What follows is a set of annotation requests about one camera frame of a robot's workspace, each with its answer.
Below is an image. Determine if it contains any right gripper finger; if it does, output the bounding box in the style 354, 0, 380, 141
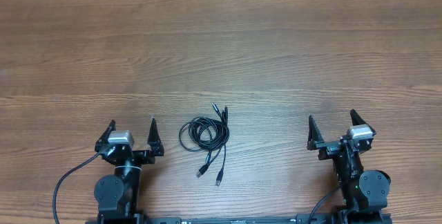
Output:
350, 109, 376, 136
307, 115, 325, 150

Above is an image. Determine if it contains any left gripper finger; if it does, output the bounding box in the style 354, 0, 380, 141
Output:
147, 118, 164, 156
95, 120, 116, 152

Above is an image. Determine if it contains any black usb cable thick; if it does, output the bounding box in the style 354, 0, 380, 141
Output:
178, 102, 230, 178

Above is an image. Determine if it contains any black usb cable thin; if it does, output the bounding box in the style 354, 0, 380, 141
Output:
188, 105, 231, 187

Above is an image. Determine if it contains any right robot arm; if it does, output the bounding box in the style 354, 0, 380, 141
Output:
307, 109, 392, 223

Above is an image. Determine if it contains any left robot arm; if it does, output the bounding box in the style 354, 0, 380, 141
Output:
94, 120, 164, 224

